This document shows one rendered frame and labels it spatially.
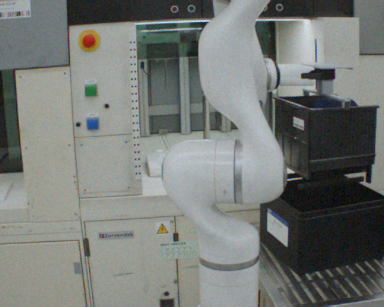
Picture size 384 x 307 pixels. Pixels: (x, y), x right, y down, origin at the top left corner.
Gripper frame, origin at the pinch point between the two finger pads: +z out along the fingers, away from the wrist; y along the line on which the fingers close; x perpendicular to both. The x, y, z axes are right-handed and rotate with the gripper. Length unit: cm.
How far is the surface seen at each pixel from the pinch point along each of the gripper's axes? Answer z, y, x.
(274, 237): -13.9, -2.0, -44.7
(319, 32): 12.4, -25.6, 9.6
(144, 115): -24, -117, -29
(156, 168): -34, -54, -36
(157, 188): -37, -41, -39
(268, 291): -24, 18, -50
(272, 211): -14.0, -3.7, -37.5
